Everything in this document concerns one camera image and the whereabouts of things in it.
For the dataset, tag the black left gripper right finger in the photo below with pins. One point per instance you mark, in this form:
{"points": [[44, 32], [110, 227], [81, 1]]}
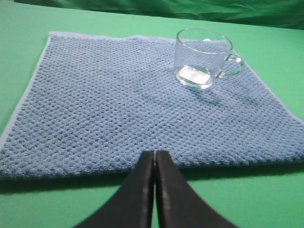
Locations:
{"points": [[178, 205]]}

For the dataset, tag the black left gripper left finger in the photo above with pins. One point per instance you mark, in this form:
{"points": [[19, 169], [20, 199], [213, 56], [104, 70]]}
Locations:
{"points": [[132, 205]]}

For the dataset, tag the transparent glass cup with handle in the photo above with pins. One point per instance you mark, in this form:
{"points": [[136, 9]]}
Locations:
{"points": [[204, 56]]}

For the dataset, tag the blue folded towel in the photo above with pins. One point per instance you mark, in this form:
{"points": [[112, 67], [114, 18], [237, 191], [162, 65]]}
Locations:
{"points": [[95, 103]]}

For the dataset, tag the green backdrop cloth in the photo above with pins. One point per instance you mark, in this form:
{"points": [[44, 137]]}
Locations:
{"points": [[270, 13]]}

